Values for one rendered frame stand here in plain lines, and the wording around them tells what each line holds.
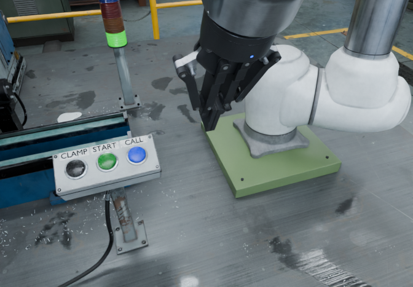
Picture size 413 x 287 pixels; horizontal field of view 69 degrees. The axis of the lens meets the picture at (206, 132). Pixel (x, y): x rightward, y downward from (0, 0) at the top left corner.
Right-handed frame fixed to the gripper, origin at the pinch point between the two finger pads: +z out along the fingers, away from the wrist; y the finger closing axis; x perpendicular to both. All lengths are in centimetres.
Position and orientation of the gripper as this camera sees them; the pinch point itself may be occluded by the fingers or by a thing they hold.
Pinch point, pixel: (211, 112)
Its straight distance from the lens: 45.7
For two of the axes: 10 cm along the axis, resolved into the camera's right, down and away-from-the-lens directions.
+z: -1.5, 4.3, 8.9
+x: 2.9, 8.8, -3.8
